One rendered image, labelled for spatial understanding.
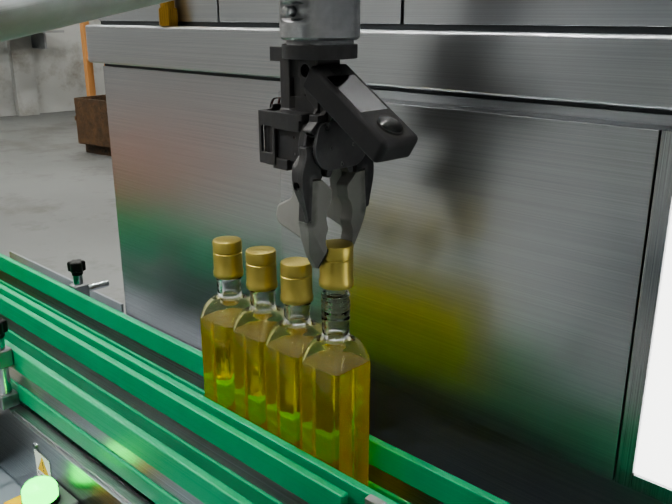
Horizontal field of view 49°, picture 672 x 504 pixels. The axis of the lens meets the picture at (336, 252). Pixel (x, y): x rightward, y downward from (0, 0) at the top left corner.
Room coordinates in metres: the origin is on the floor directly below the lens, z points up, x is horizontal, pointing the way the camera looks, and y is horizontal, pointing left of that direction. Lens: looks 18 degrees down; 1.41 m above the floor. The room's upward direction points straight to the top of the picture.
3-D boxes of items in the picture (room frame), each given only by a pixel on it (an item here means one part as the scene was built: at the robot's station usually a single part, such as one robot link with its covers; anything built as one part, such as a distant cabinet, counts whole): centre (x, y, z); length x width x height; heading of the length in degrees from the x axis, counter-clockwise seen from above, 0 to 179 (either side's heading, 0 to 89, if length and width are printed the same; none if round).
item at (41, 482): (0.79, 0.37, 0.84); 0.04 x 0.04 x 0.03
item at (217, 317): (0.82, 0.13, 0.99); 0.06 x 0.06 x 0.21; 47
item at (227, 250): (0.82, 0.13, 1.14); 0.04 x 0.04 x 0.04
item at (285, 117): (0.72, 0.02, 1.32); 0.09 x 0.08 x 0.12; 46
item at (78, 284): (1.21, 0.43, 0.94); 0.07 x 0.04 x 0.13; 137
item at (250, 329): (0.78, 0.08, 0.99); 0.06 x 0.06 x 0.21; 47
